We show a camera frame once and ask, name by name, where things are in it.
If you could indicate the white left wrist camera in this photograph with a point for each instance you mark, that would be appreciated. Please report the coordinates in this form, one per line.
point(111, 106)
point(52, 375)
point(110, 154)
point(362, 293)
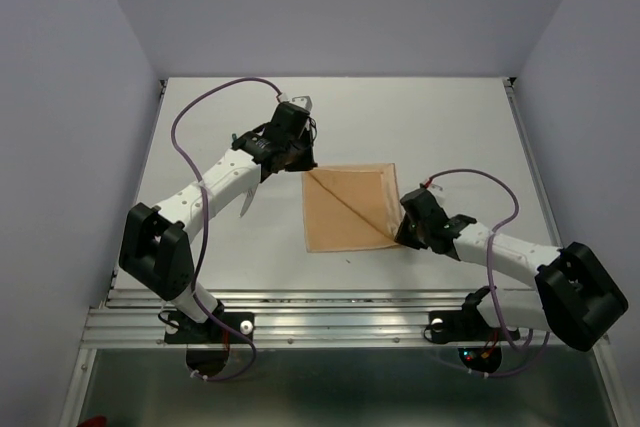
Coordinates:
point(303, 102)

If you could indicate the aluminium mounting rail frame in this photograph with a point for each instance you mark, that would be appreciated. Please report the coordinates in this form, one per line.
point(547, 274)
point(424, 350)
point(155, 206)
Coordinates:
point(339, 336)

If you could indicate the green handled knife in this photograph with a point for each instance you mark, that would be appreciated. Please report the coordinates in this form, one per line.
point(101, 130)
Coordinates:
point(249, 198)

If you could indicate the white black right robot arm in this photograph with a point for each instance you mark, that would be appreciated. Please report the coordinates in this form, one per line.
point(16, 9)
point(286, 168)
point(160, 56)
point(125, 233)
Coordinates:
point(564, 291)

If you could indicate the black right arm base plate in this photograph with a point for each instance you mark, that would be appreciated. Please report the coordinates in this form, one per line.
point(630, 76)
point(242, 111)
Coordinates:
point(449, 326)

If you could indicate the beige cloth napkin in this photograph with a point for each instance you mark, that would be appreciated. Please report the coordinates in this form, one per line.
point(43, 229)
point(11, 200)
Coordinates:
point(351, 208)

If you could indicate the red object at bottom edge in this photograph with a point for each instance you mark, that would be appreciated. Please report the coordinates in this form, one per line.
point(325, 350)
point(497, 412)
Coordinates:
point(95, 421)

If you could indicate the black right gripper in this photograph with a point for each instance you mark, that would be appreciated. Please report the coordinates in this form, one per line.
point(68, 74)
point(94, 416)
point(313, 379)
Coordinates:
point(403, 237)

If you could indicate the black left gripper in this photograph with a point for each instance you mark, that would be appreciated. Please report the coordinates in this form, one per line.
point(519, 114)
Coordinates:
point(308, 162)

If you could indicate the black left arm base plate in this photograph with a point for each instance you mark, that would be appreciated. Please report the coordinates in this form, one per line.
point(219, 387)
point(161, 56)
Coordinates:
point(181, 330)

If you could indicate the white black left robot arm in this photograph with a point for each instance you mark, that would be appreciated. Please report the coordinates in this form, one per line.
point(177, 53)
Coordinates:
point(156, 245)

